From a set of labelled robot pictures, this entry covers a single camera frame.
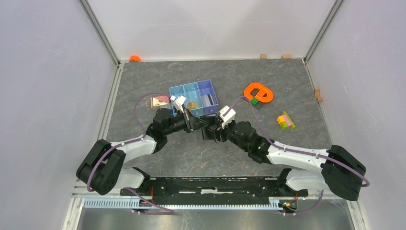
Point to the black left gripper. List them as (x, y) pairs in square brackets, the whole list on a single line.
[(191, 123)]

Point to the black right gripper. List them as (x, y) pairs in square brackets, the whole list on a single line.
[(217, 130)]

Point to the black card holder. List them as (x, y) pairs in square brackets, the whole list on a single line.
[(207, 131)]

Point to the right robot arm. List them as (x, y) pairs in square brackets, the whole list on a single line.
[(333, 169)]

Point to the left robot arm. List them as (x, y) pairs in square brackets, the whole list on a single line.
[(101, 170)]

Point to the yellow card in tray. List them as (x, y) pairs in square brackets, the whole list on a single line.
[(193, 105)]

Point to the blue three-compartment tray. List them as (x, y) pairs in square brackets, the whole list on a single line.
[(194, 92)]

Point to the pink and orange block toy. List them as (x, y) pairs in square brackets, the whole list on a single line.
[(159, 102)]

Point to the multicolour brick stack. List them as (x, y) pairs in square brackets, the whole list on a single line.
[(285, 122)]

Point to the orange round cap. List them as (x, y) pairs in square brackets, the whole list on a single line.
[(134, 58)]

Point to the wooden block right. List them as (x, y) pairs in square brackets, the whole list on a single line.
[(286, 56)]

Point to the wooden arch piece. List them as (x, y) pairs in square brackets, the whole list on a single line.
[(317, 93)]

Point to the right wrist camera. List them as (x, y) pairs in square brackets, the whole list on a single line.
[(226, 115)]

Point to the orange oval ring toy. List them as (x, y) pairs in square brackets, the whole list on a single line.
[(259, 92)]

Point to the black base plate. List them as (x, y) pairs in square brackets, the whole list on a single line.
[(252, 190)]

